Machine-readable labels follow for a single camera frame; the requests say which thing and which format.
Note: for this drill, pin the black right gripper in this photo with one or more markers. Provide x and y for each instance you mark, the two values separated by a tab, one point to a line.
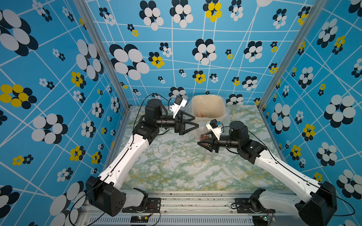
212	142

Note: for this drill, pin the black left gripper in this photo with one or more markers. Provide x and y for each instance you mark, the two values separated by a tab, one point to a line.
179	128

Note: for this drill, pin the clear jar with dried flowers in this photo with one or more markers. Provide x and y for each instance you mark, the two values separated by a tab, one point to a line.
208	157

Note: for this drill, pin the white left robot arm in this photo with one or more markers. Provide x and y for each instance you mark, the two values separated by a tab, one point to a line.
104	192

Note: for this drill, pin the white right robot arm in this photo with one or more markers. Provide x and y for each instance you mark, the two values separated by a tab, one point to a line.
314	202

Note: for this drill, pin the clear plastic bin liner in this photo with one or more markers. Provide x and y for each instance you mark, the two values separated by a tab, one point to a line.
195	121

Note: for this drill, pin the cream plastic trash bin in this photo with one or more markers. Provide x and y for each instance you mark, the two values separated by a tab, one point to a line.
208	107

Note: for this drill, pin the right green circuit board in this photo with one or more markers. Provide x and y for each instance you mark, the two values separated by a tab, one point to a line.
261	221

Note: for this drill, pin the green circuit board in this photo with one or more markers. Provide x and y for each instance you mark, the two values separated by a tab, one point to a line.
261	221
139	219

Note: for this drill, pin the left green circuit board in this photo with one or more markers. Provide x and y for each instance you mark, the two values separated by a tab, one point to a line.
139	219

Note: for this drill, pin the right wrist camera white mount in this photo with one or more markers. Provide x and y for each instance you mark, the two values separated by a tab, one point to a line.
215	127

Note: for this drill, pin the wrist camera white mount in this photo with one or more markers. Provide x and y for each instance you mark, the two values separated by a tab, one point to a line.
215	127
178	104

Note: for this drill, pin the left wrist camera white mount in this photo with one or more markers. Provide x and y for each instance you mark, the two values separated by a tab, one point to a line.
178	104

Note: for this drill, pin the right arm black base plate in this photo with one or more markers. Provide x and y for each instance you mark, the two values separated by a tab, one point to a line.
242	205

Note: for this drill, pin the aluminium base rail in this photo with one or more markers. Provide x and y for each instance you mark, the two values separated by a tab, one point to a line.
189	209

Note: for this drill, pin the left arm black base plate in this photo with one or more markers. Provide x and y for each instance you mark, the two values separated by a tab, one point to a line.
148	205

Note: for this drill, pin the aluminium frame post left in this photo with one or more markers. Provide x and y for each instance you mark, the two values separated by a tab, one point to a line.
92	30

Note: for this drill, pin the aluminium frame post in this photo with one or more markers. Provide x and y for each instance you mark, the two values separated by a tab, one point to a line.
301	35
92	30

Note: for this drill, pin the aluminium frame post right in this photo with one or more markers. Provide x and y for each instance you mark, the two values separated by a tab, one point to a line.
301	35

